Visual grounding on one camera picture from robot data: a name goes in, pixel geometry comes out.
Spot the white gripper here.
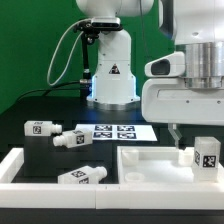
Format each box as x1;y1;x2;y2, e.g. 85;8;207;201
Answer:
141;78;224;150

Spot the white square tabletop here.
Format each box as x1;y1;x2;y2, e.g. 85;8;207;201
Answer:
116;145;224;185

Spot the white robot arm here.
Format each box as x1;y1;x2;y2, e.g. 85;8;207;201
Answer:
76;0;224;137

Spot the paper with marker tags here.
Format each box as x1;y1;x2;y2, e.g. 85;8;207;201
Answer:
76;124;157;141

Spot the white U-shaped fence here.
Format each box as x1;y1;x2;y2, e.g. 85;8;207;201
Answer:
0;148;224;210

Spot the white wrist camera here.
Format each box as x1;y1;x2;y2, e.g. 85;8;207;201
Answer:
144;51;185;78

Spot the black camera on stand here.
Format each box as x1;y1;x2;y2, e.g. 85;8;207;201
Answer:
73;17;123;99

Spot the grey cable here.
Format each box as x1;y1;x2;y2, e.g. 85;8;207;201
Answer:
46;18;88;88

